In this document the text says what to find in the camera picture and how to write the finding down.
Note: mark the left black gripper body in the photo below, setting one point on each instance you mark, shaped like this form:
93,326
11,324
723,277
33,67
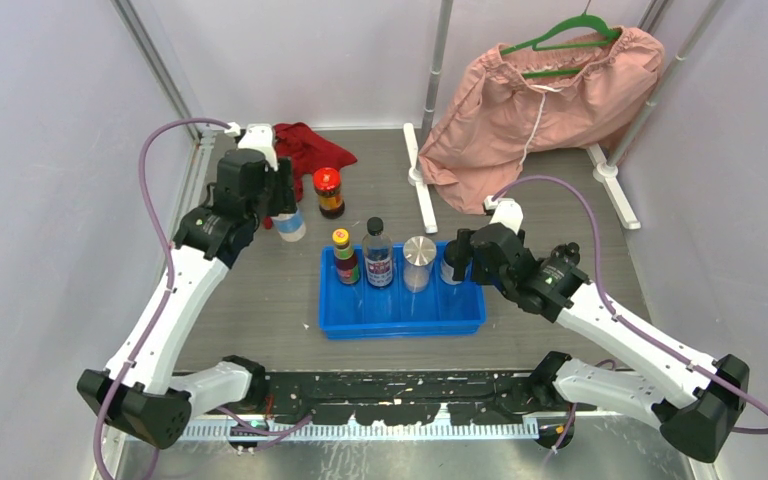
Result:
277,196

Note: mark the silver lid grain jar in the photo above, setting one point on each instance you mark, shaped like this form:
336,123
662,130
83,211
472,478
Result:
419,255

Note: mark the blue plastic divided bin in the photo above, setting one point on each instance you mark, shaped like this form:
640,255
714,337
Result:
361,311

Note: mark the clear bottle black cap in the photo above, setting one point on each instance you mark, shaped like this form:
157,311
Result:
377,254

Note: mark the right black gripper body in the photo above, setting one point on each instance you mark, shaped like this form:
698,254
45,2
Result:
483,276

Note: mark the white slotted cable duct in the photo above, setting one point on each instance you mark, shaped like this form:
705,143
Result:
224,428

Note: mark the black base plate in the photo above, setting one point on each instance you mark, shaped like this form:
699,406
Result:
401,398

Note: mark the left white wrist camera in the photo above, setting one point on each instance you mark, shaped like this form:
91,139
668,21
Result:
259,137

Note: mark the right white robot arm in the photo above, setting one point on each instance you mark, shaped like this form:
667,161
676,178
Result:
691,398

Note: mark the red lid chili jar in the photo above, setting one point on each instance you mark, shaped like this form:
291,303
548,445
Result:
327,183

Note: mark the pink shorts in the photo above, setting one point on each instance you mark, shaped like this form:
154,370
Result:
508,105

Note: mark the small black cap shaker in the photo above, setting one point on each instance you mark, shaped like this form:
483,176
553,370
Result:
567,252

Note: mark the red cloth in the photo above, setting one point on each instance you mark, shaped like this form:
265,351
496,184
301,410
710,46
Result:
309,152

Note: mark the white lid sago jar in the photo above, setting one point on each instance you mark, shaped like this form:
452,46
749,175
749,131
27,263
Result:
290,227

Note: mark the black cap shaker bottle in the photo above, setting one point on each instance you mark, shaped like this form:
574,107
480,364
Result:
446,264

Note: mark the yellow cap sauce bottle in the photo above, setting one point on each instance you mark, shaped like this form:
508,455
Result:
346,261

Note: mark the white clothes rack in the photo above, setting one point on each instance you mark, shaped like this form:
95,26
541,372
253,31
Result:
605,160

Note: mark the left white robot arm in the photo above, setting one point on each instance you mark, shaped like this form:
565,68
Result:
137,392

